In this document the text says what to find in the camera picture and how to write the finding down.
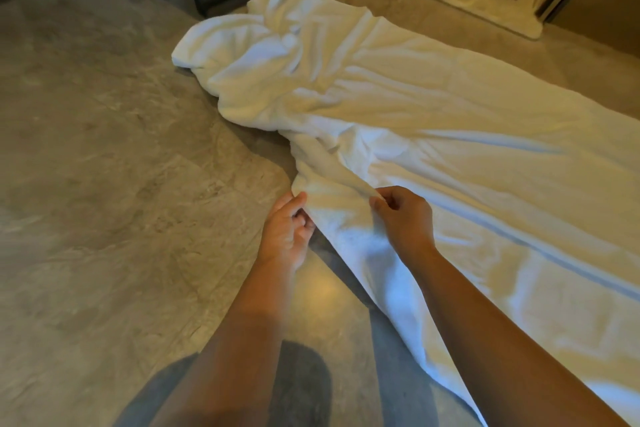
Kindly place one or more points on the person's left hand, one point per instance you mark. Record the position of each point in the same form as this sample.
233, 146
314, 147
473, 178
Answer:
285, 236

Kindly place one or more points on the person's right hand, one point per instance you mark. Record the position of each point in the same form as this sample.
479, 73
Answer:
407, 221

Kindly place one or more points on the white towel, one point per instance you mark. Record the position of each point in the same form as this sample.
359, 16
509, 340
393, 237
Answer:
475, 141

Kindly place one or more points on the person's right forearm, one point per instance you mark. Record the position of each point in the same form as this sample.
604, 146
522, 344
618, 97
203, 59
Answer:
500, 341

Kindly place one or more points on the person's left forearm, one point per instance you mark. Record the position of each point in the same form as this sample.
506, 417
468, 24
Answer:
240, 351

